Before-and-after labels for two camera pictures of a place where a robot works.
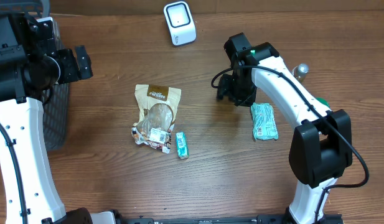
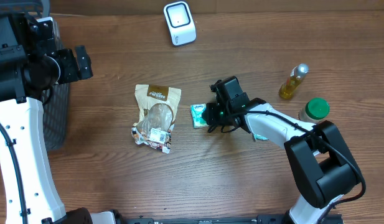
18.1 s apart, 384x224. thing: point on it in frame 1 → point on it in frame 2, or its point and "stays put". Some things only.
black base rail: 266,219 stays put
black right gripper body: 226,88 → 211,112
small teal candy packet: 182,148 → 198,121
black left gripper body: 67,69 stays put
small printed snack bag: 154,137 stays put
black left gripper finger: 84,62 stays put
